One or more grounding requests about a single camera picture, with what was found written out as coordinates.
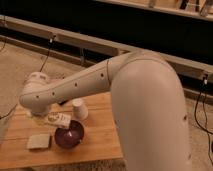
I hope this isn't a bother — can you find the wooden table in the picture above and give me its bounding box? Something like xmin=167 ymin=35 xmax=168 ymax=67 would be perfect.
xmin=0 ymin=93 xmax=123 ymax=169

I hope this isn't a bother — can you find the black cable right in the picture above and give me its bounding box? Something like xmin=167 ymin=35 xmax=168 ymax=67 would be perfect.
xmin=194 ymin=74 xmax=213 ymax=164

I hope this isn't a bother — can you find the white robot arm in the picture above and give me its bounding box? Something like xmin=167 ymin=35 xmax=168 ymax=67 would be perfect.
xmin=19 ymin=50 xmax=192 ymax=171

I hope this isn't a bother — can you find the white paper cup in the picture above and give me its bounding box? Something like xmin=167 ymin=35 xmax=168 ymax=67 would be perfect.
xmin=72 ymin=98 xmax=88 ymax=120

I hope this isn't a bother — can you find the clear plastic bottle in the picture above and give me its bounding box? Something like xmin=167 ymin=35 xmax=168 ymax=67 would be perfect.
xmin=38 ymin=112 xmax=71 ymax=129

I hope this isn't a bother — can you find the beige sponge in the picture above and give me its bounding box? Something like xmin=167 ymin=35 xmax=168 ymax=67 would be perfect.
xmin=27 ymin=134 xmax=51 ymax=149

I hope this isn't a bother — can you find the purple ceramic bowl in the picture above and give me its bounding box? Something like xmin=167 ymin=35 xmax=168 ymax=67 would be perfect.
xmin=54 ymin=120 xmax=84 ymax=149

